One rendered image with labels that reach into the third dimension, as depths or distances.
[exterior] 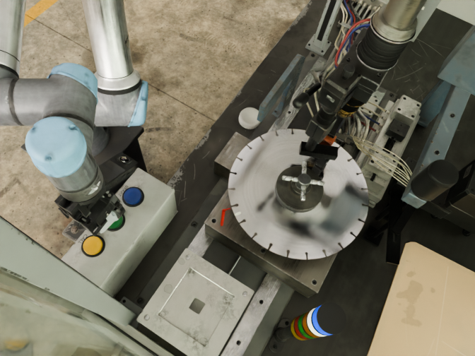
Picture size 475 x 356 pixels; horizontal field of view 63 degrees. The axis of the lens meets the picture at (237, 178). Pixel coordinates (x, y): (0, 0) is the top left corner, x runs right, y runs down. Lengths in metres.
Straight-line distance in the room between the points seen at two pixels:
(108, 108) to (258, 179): 0.41
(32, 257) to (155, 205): 0.53
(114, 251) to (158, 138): 1.23
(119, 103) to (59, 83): 0.35
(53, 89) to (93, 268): 0.41
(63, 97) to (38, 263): 0.29
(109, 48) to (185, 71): 1.40
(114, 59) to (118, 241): 0.41
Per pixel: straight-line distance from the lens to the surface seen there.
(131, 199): 0.93
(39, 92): 0.67
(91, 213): 0.76
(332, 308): 0.63
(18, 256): 0.40
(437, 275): 1.20
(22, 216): 2.04
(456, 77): 0.82
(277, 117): 1.23
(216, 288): 0.87
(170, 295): 0.86
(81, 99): 0.65
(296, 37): 1.48
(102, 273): 0.90
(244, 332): 1.00
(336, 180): 0.94
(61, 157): 0.57
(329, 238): 0.88
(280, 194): 0.88
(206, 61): 2.37
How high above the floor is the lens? 1.75
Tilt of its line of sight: 64 degrees down
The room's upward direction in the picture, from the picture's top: 11 degrees clockwise
